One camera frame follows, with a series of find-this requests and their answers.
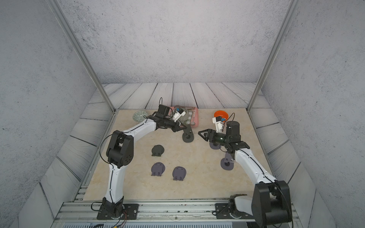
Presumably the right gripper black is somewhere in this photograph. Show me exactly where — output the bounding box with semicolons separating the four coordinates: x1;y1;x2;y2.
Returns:
199;129;231;147

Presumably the dark phone stand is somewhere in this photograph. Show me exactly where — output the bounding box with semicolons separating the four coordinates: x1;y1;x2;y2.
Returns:
151;145;164;157
182;124;194;143

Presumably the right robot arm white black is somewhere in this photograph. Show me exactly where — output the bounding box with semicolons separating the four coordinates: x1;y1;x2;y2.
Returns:
198;121;293;228

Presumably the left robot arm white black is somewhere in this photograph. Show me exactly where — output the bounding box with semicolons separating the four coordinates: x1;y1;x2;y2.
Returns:
102;104;187;213

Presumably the green checkered cloth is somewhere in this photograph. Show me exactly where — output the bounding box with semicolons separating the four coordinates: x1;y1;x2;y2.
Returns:
183;110;194;125

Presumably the striped ceramic cup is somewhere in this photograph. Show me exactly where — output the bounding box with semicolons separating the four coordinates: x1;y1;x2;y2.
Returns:
179;108;189;123

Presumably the pink tray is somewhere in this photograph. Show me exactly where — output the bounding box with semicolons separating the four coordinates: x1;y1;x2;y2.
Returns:
169;105;199;127

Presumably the orange bowl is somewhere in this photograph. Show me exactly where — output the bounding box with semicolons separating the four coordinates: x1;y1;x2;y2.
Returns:
214;110;229;122

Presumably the green patterned dish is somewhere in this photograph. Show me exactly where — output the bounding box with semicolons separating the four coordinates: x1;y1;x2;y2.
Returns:
132;110;148;123

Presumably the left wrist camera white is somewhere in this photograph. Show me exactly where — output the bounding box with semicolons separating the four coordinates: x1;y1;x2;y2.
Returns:
172;107;186;122

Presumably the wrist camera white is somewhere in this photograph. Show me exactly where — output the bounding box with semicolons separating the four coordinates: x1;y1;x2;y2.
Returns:
213;116;226;133
172;107;186;122

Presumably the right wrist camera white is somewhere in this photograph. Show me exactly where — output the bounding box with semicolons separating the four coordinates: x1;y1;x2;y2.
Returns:
213;116;226;133

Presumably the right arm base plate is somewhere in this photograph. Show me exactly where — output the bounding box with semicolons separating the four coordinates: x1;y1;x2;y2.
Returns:
212;202;253;219

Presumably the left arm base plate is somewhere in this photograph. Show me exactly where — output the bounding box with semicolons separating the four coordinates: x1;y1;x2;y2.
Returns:
97;204;139;220

